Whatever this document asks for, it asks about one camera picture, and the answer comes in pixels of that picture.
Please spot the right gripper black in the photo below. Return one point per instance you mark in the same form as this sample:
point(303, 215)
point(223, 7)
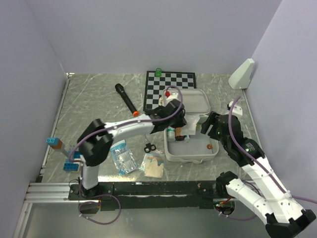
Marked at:
point(213, 117)

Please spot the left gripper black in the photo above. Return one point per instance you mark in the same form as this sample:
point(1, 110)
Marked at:
point(183, 122)

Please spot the green medicine box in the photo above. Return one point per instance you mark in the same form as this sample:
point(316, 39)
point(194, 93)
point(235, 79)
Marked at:
point(198, 127)

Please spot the white gauze packet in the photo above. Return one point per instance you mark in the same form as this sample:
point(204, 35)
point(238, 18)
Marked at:
point(190, 127)

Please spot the white bottle green label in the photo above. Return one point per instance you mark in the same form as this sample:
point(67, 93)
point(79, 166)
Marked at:
point(170, 132)

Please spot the brown medicine bottle orange cap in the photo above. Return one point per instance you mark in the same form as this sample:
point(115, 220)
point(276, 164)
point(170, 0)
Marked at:
point(178, 136)

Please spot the black handled scissors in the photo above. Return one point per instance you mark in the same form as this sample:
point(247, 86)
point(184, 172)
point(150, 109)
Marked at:
point(149, 147)

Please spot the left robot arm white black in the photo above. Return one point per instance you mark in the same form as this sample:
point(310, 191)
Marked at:
point(95, 142)

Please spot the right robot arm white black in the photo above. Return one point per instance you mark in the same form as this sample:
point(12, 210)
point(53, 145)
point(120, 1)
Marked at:
point(281, 214)

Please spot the grey medicine kit case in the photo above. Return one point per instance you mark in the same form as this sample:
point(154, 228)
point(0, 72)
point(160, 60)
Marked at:
point(188, 144)

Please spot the white chess piece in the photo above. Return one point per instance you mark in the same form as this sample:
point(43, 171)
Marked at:
point(160, 102)

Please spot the green toy on chessboard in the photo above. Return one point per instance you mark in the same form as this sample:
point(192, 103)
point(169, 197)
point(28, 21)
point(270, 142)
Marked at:
point(158, 72)

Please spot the black microphone orange end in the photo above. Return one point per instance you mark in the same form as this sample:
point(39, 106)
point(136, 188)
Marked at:
point(120, 90)

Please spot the bag of latex gloves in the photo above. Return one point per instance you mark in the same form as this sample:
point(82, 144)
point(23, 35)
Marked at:
point(153, 164)

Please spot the blue printed plastic bag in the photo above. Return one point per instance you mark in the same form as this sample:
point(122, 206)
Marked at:
point(123, 158)

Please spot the blue lego brick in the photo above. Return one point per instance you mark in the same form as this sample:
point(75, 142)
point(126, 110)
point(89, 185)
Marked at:
point(72, 166)

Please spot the blue brown toy block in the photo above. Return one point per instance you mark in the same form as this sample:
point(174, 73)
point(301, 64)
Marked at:
point(54, 142)

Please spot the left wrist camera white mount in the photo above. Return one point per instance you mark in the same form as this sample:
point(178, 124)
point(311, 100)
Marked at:
point(169, 96)

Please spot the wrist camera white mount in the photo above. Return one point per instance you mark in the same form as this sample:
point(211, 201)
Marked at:
point(237, 110)
point(169, 96)

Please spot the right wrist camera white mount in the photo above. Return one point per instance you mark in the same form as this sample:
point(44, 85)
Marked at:
point(237, 110)

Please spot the white wall mounted device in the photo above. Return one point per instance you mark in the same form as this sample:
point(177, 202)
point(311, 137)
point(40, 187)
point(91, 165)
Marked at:
point(241, 77)

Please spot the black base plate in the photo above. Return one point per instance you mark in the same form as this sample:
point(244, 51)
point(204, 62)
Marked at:
point(152, 194)

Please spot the aluminium frame rail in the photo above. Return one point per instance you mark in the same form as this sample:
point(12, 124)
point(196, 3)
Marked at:
point(39, 192)

